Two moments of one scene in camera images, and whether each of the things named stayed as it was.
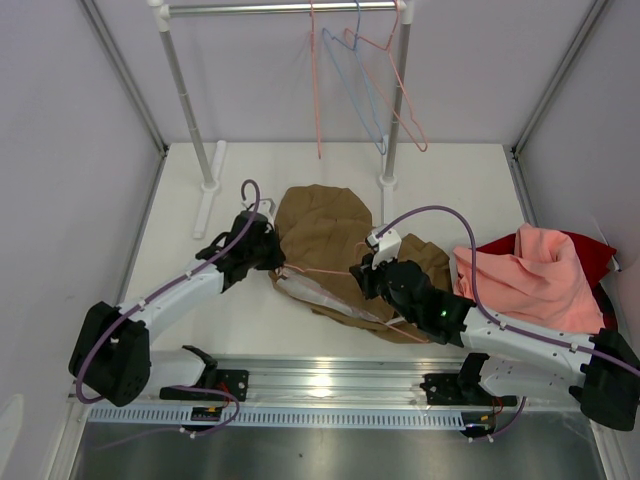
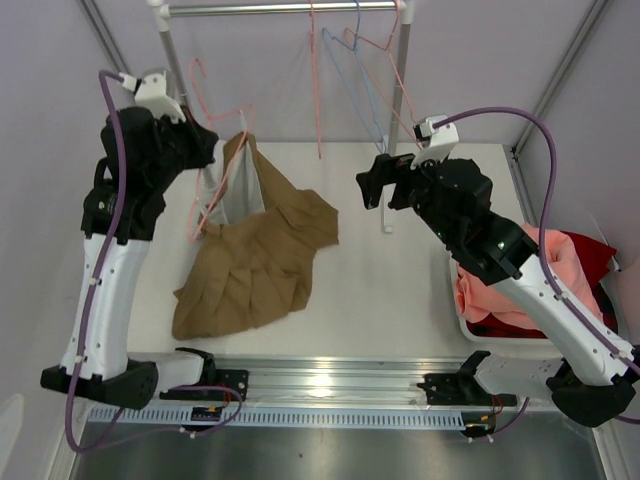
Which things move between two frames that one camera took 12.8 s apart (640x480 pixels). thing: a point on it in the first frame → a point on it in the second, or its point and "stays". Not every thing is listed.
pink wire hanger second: [315, 78] stays
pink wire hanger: [337, 305] → [193, 234]
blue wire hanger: [324, 32] stays
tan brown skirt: [321, 231] → [254, 249]
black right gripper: [366, 274] → [391, 170]
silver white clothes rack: [209, 154] stays
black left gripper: [277, 257] → [192, 130]
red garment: [592, 257] stays
